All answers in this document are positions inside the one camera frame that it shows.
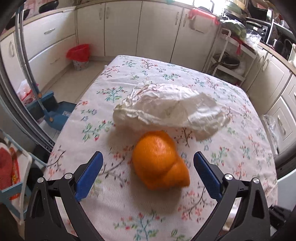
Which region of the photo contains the large orange peel piece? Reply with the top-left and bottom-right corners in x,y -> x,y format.
131,131 -> 190,191

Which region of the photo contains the white plastic bag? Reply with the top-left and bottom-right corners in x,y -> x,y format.
112,82 -> 230,141

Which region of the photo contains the white kitchen cart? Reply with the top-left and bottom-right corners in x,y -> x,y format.
203,28 -> 257,86

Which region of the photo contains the red-lined trash bin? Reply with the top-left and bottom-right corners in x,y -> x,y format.
66,44 -> 90,70

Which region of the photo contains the blue folding chair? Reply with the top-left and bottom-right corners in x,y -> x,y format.
1,130 -> 48,224

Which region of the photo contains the red white cushion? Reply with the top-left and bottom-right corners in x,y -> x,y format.
0,142 -> 33,223

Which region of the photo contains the floral tablecloth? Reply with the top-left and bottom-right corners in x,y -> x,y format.
45,55 -> 278,240

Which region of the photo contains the clear plastic bag on drawer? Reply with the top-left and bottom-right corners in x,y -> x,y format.
260,114 -> 279,156

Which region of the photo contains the blue dustpan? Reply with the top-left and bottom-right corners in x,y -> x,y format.
45,101 -> 76,131

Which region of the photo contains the blue broom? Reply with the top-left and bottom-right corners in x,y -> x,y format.
15,4 -> 57,123

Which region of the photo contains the dark wok pan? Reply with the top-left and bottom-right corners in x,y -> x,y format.
213,53 -> 240,70

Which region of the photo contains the red cloth on cabinet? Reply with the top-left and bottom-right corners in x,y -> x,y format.
188,8 -> 220,25

